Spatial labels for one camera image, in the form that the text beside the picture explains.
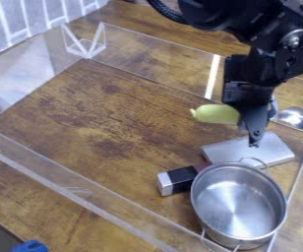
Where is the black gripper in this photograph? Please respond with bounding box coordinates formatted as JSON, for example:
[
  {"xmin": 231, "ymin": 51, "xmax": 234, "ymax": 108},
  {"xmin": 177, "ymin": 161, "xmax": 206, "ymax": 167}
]
[{"xmin": 221, "ymin": 55, "xmax": 278, "ymax": 148}]

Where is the spoon with yellow handle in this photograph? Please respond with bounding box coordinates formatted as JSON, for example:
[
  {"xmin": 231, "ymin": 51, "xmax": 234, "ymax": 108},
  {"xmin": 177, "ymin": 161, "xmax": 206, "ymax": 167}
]
[{"xmin": 189, "ymin": 104, "xmax": 303, "ymax": 129}]

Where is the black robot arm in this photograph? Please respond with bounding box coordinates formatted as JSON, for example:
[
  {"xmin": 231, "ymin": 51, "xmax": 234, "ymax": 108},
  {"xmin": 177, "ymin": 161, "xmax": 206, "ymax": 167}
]
[{"xmin": 179, "ymin": 0, "xmax": 303, "ymax": 147}]

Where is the silver metal pot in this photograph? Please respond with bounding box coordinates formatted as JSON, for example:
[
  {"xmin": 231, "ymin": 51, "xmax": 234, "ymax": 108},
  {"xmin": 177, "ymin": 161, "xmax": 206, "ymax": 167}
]
[{"xmin": 189, "ymin": 159, "xmax": 288, "ymax": 252}]

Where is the silver flat rectangular box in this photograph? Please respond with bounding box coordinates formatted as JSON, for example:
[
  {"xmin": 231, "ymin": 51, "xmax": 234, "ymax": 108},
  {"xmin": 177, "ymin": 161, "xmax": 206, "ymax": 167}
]
[{"xmin": 201, "ymin": 131, "xmax": 294, "ymax": 168}]

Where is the black and silver block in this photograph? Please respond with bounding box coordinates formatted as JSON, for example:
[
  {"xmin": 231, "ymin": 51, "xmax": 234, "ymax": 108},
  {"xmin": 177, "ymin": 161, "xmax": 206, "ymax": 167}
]
[{"xmin": 156, "ymin": 161, "xmax": 211, "ymax": 197}]

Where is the blue object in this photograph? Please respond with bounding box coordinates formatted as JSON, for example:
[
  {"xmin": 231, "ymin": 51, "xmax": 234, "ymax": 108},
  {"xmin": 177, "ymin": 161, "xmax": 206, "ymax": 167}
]
[{"xmin": 9, "ymin": 240, "xmax": 48, "ymax": 252}]

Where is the clear acrylic enclosure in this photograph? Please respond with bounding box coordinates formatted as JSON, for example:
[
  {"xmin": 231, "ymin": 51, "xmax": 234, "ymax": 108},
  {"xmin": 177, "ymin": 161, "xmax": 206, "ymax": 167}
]
[{"xmin": 0, "ymin": 21, "xmax": 303, "ymax": 252}]

